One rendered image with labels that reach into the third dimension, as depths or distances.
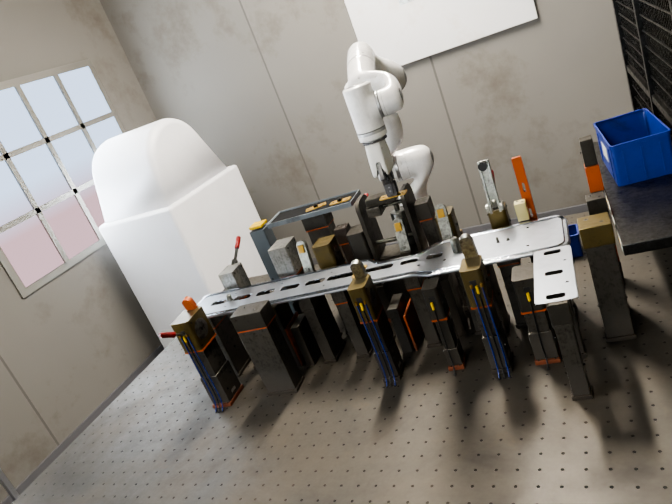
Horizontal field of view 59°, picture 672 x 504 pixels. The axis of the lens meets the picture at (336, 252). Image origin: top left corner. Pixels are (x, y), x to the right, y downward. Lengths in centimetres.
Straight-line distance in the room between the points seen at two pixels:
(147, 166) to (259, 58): 129
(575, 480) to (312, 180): 368
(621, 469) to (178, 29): 433
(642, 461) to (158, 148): 326
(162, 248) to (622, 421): 312
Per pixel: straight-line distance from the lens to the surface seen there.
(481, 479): 153
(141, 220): 405
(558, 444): 156
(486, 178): 196
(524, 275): 169
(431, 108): 431
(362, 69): 185
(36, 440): 416
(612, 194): 193
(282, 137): 476
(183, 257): 398
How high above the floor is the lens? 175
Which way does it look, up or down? 19 degrees down
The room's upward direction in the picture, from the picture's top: 22 degrees counter-clockwise
